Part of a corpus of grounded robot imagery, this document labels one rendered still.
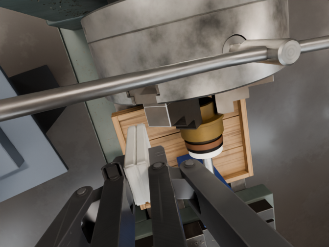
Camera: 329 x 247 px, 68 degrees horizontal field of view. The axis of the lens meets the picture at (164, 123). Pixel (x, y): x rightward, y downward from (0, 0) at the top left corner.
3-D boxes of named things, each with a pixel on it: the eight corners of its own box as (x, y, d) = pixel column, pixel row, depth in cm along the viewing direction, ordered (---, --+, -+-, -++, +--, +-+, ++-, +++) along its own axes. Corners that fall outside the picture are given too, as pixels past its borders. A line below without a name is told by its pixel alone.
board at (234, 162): (111, 112, 65) (110, 117, 61) (236, 79, 68) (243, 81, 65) (140, 202, 76) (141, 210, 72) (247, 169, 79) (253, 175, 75)
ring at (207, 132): (178, 115, 41) (188, 161, 44) (230, 101, 42) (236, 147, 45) (168, 102, 49) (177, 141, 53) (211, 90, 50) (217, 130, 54)
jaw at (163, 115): (167, 63, 41) (126, 83, 32) (195, 59, 39) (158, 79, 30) (180, 122, 45) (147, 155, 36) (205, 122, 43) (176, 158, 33)
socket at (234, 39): (234, 34, 30) (247, 33, 28) (235, 61, 31) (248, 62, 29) (210, 37, 29) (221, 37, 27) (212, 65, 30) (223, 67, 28)
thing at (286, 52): (230, 39, 30) (303, 36, 20) (231, 57, 31) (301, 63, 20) (214, 41, 30) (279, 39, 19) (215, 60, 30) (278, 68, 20)
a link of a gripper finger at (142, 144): (134, 164, 14) (147, 161, 15) (135, 124, 21) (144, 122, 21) (147, 204, 16) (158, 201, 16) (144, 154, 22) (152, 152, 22)
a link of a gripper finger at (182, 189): (151, 187, 13) (203, 174, 13) (147, 147, 18) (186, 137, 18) (157, 209, 14) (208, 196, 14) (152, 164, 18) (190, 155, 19)
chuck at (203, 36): (89, 44, 52) (84, 42, 23) (221, 12, 58) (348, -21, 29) (102, 85, 55) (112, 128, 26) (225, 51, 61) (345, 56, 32)
